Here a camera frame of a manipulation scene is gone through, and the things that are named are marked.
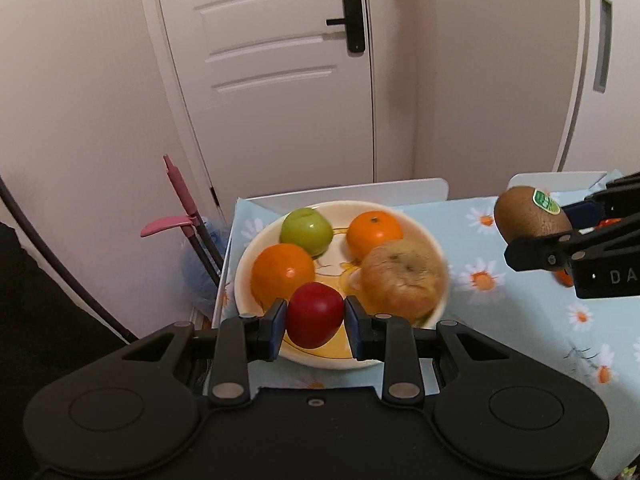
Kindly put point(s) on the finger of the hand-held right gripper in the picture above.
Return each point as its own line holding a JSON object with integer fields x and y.
{"x": 535, "y": 254}
{"x": 587, "y": 214}

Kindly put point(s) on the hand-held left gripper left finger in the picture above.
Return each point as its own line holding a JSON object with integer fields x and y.
{"x": 278, "y": 330}

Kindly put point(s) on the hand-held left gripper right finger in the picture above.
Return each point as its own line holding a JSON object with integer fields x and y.
{"x": 353, "y": 330}

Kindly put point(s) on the cream plate with cartoon print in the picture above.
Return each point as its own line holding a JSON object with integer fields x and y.
{"x": 345, "y": 345}

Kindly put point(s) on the dark red cherry tomato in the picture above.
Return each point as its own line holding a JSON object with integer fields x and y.
{"x": 314, "y": 316}

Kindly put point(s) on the brown kiwi with green sticker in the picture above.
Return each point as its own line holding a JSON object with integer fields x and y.
{"x": 522, "y": 216}

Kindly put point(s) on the large orange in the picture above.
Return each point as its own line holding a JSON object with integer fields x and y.
{"x": 281, "y": 272}

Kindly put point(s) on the red-yellow apple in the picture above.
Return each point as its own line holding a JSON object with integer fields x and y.
{"x": 402, "y": 280}

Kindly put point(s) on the medium orange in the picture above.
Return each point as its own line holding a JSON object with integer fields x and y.
{"x": 374, "y": 234}

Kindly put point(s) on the large green apple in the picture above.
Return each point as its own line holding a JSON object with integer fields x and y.
{"x": 306, "y": 230}

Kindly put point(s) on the white chair back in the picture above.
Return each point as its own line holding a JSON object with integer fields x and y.
{"x": 350, "y": 192}
{"x": 555, "y": 180}

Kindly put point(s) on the white cabinet door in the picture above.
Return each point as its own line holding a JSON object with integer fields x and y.
{"x": 600, "y": 125}

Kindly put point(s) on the black curved pole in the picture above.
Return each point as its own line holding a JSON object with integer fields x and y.
{"x": 55, "y": 270}

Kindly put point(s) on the dark cloth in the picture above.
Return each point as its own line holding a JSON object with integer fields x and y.
{"x": 45, "y": 350}

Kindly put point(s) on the white panel door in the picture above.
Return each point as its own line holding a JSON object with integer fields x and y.
{"x": 280, "y": 75}

